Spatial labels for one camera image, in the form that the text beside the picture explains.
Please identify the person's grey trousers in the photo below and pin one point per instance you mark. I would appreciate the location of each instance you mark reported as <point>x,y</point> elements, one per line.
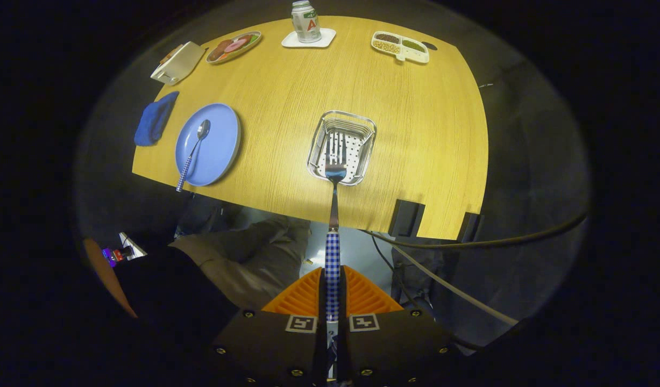
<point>243,258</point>

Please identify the blue folded cloth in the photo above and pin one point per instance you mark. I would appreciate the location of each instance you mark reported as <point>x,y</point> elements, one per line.
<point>155,121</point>

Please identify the brown meat piece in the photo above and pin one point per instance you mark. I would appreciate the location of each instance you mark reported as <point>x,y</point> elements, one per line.
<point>219,50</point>

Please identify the pink ham slice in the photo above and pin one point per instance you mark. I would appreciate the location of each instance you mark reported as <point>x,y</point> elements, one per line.
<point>237,44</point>

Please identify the oval grey food plate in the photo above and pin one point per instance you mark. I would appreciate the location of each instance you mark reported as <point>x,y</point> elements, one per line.
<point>243,52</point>

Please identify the brown toast slice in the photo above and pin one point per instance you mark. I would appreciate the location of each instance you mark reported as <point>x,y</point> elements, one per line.
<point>171,54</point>

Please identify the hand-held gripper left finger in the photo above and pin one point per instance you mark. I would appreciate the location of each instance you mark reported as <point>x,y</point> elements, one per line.
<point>270,344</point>

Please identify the white divided snack tray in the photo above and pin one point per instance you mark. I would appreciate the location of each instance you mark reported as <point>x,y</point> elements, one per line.
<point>416,54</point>

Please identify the white toaster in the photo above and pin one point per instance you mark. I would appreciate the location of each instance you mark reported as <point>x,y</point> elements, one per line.
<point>183,63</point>

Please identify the black table grommet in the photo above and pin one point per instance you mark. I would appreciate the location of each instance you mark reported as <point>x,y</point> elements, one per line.
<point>430,46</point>

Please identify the green lettuce leaf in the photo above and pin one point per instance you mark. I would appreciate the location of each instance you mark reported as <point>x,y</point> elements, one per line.
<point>253,38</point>

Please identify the white coaster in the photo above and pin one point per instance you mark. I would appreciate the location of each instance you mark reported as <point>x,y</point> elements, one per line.
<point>327,36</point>

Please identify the black table bracket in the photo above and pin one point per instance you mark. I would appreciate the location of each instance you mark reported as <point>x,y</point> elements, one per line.
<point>406,217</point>
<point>469,226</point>

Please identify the blue round plate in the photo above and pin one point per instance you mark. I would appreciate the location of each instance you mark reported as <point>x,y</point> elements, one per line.
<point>217,140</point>

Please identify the colourful screen device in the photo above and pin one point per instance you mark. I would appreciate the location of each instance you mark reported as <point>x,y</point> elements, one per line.
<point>112,255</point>

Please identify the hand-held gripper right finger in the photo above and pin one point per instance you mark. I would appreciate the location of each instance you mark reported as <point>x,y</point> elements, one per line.
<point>394,344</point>

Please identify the white and green can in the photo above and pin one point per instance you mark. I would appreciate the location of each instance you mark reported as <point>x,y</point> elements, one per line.
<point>306,24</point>

